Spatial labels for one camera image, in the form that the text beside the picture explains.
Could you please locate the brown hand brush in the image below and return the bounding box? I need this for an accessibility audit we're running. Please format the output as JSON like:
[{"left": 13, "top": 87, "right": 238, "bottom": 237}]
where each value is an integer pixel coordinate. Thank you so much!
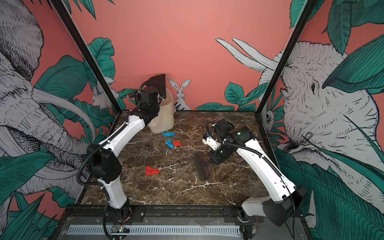
[{"left": 194, "top": 153, "right": 211, "bottom": 181}]

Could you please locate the dark brown dustpan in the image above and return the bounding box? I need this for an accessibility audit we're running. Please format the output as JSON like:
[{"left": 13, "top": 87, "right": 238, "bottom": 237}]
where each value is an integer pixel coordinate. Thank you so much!
[{"left": 147, "top": 74, "right": 167, "bottom": 99}]

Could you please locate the blue paper scrap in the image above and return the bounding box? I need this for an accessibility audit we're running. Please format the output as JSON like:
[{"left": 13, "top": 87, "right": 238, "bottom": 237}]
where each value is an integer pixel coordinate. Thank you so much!
[
  {"left": 162, "top": 133, "right": 176, "bottom": 137},
  {"left": 166, "top": 140, "right": 175, "bottom": 149}
]

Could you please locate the red paper scrap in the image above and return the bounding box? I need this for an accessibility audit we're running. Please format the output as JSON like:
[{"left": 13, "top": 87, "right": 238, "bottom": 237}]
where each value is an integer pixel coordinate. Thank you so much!
[
  {"left": 173, "top": 141, "right": 182, "bottom": 147},
  {"left": 145, "top": 166, "right": 161, "bottom": 176}
]

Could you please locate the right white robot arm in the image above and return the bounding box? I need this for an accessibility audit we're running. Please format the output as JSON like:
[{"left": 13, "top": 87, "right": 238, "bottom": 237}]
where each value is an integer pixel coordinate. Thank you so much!
[{"left": 203, "top": 120, "right": 308, "bottom": 226}]

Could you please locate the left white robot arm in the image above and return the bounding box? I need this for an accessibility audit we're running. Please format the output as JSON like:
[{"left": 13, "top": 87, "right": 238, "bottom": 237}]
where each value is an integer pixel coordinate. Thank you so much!
[{"left": 87, "top": 87, "right": 167, "bottom": 210}]

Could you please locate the cream bin with plastic liner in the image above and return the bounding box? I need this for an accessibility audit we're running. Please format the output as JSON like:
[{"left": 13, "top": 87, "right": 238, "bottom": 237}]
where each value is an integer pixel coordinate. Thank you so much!
[{"left": 148, "top": 89, "right": 176, "bottom": 134}]

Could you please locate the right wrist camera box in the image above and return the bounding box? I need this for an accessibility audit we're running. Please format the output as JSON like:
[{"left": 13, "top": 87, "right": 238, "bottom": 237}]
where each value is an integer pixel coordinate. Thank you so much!
[{"left": 202, "top": 133, "right": 221, "bottom": 151}]

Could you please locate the white slotted cable duct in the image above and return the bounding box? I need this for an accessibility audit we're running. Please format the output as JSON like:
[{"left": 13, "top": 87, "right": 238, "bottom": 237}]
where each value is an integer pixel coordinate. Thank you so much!
[{"left": 67, "top": 225, "right": 242, "bottom": 237}]

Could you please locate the left black frame post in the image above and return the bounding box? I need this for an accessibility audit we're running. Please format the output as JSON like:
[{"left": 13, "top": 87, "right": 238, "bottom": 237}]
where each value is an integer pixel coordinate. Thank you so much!
[{"left": 50, "top": 0, "right": 123, "bottom": 114}]

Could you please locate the black frame post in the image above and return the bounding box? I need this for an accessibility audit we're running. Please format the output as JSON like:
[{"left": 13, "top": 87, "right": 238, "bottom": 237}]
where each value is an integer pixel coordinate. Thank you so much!
[
  {"left": 50, "top": 0, "right": 123, "bottom": 114},
  {"left": 256, "top": 0, "right": 317, "bottom": 116}
]

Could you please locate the black front mounting rail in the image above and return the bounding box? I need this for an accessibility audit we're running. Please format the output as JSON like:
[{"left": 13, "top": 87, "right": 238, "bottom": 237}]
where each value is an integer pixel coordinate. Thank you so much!
[{"left": 61, "top": 205, "right": 242, "bottom": 224}]

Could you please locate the right black frame post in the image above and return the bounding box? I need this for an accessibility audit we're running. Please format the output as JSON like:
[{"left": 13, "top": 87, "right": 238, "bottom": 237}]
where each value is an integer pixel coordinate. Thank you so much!
[{"left": 256, "top": 0, "right": 317, "bottom": 116}]

